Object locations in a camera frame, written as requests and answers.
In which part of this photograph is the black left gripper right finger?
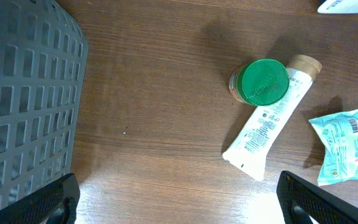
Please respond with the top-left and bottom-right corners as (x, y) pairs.
(277, 170), (358, 223)

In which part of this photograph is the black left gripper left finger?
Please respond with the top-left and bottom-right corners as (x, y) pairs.
(0, 173), (80, 224)

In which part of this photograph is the white tube package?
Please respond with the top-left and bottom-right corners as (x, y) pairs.
(223, 55), (322, 181)

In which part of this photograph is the teal pouch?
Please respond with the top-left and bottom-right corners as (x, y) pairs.
(309, 109), (358, 186)

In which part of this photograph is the green lid jar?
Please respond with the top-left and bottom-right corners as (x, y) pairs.
(228, 58), (290, 106)

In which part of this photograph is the white barcode scanner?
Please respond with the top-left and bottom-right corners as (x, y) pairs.
(317, 0), (358, 14)

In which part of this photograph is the grey plastic basket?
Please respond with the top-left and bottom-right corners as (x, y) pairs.
(0, 0), (88, 210)

